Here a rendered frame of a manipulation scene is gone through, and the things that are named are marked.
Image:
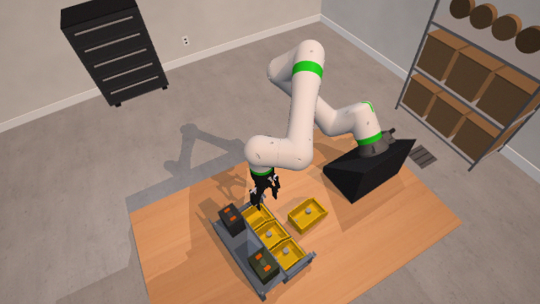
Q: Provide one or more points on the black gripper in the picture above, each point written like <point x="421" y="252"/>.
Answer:
<point x="257" y="192"/>

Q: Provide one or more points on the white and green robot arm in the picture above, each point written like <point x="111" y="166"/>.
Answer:
<point x="298" y="73"/>

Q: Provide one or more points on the yellow open-front bin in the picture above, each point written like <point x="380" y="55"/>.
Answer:
<point x="255" y="217"/>
<point x="293" y="257"/>
<point x="278" y="234"/>
<point x="303" y="218"/>

